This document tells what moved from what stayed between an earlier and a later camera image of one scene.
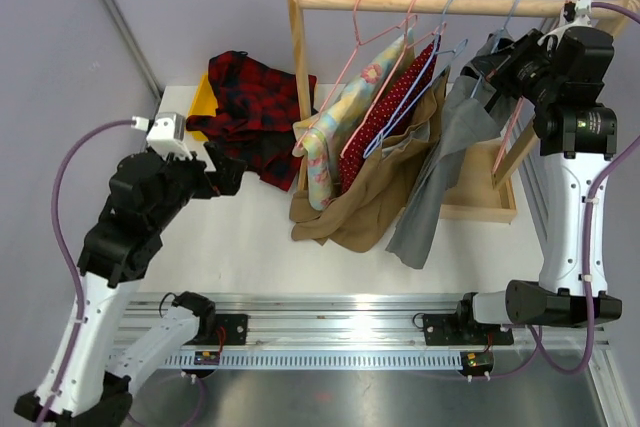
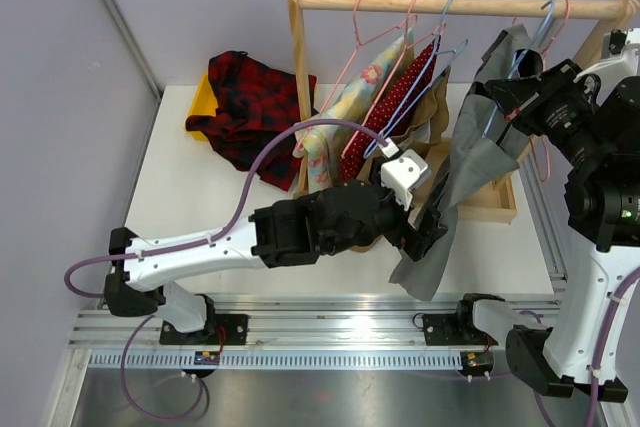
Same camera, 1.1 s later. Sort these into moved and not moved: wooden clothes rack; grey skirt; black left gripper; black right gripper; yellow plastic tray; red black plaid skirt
Moved: black left gripper; black right gripper; grey skirt
Not moved: wooden clothes rack; red black plaid skirt; yellow plastic tray
